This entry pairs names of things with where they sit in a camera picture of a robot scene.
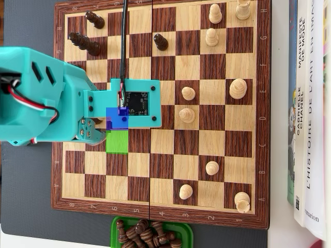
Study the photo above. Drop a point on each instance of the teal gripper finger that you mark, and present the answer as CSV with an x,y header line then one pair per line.
x,y
86,129

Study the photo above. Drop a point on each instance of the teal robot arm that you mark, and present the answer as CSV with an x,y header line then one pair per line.
x,y
20,59

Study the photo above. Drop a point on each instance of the dark wooden chess piece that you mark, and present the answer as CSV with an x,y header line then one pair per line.
x,y
158,231
148,237
121,231
170,235
132,233
126,244
176,243

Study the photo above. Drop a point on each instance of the dark wooden king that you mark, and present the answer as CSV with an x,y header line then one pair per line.
x,y
89,46

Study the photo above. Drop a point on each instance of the wooden folding chessboard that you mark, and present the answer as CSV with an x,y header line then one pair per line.
x,y
163,168

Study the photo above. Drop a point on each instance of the light pawn centre lower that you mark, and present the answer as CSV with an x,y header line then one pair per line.
x,y
186,115

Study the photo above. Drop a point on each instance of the light wooden pawn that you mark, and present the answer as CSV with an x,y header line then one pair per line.
x,y
212,168
188,93
212,38
185,191
215,15

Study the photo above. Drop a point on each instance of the green plastic tray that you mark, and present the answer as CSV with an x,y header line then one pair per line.
x,y
187,232

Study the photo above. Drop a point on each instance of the light wooden king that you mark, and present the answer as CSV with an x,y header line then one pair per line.
x,y
238,89

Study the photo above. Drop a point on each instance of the light wooden rook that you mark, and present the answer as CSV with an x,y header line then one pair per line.
x,y
243,11
241,201

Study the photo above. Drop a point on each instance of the blue panda picture book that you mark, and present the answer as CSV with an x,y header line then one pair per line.
x,y
291,129

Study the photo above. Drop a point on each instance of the white Gabrielle Chanel book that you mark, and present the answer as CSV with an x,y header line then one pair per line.
x,y
301,155

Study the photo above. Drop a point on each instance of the white Histoire de l'art book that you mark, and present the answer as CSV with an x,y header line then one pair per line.
x,y
314,155

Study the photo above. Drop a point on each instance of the teal camera mount with board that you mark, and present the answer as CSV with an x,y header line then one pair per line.
x,y
155,103

